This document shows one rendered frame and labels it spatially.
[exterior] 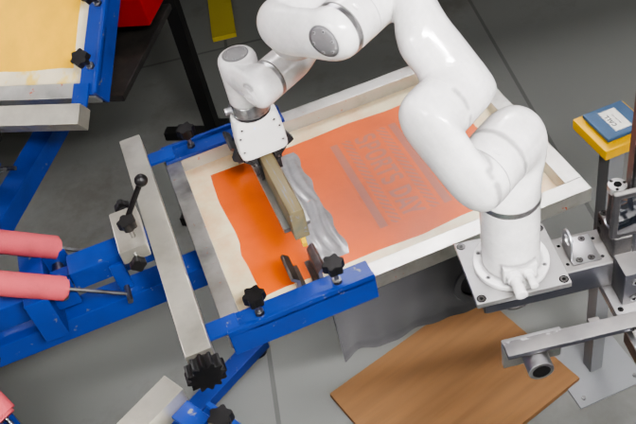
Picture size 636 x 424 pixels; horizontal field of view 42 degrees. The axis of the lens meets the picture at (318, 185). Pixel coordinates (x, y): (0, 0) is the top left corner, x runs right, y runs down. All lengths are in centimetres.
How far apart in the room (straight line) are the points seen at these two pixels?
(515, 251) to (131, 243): 78
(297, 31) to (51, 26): 110
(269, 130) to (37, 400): 163
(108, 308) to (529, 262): 92
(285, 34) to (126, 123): 271
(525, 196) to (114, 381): 194
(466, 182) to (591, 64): 261
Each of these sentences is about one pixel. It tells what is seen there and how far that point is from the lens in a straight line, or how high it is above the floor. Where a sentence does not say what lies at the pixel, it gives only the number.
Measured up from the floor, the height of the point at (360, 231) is 96.
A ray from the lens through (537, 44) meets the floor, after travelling 387.
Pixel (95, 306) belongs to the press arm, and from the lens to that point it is 187.
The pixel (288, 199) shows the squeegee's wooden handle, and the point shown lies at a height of 115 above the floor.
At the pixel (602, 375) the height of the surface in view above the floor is 1.
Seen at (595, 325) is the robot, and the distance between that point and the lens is 147.
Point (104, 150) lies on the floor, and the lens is 381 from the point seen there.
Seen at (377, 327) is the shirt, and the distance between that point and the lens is 189.
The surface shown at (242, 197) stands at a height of 96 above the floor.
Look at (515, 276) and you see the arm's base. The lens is 138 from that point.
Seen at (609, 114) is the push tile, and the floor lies 97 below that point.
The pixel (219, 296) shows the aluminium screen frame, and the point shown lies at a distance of 168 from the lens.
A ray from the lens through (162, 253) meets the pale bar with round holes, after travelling 173.
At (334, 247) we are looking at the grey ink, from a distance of 174.
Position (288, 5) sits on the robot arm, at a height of 160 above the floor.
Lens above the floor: 224
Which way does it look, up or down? 43 degrees down
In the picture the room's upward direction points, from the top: 14 degrees counter-clockwise
